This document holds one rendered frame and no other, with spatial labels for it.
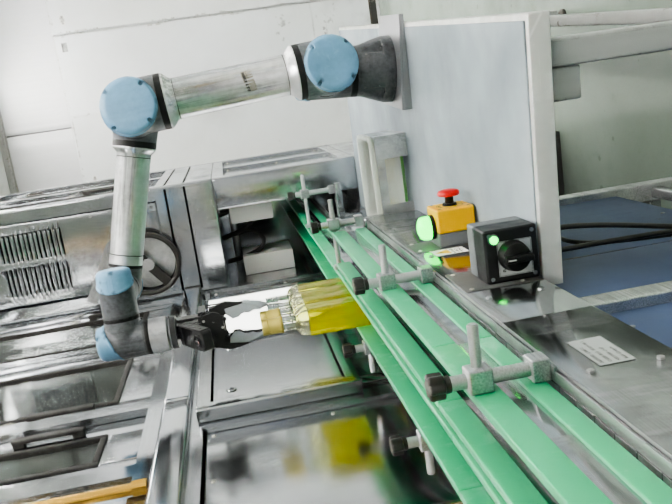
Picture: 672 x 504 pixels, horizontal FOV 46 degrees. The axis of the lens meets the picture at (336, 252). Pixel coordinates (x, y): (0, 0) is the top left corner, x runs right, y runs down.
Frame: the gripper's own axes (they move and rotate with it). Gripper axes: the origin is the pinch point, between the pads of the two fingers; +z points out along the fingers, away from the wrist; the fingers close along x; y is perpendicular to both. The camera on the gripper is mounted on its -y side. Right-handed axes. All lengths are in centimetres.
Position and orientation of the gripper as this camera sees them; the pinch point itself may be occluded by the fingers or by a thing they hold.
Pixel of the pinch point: (264, 318)
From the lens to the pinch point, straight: 169.7
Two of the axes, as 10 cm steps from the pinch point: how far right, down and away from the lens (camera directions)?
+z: 9.8, -1.7, 1.1
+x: 1.4, 9.7, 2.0
